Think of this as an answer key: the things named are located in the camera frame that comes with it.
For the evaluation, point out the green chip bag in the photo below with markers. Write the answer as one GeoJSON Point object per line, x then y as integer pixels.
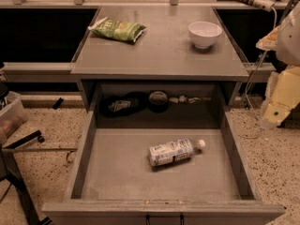
{"type": "Point", "coordinates": [117, 30]}

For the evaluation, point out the blue plastic bottle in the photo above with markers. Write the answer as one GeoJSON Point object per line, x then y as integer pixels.
{"type": "Point", "coordinates": [170, 152]}

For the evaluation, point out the clear plastic storage bin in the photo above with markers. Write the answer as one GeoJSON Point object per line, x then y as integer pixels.
{"type": "Point", "coordinates": [12, 116]}

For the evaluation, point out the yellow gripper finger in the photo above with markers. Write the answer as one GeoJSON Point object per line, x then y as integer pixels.
{"type": "Point", "coordinates": [282, 95]}
{"type": "Point", "coordinates": [269, 42]}

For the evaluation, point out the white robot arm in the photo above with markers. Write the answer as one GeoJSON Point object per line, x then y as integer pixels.
{"type": "Point", "coordinates": [288, 46]}

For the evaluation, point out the grey open drawer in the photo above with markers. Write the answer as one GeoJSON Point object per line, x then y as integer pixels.
{"type": "Point", "coordinates": [113, 182]}

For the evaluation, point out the black chair base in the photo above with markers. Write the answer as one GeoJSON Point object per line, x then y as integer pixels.
{"type": "Point", "coordinates": [35, 135]}

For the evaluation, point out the white bowl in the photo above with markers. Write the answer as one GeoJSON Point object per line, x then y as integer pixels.
{"type": "Point", "coordinates": [204, 34]}

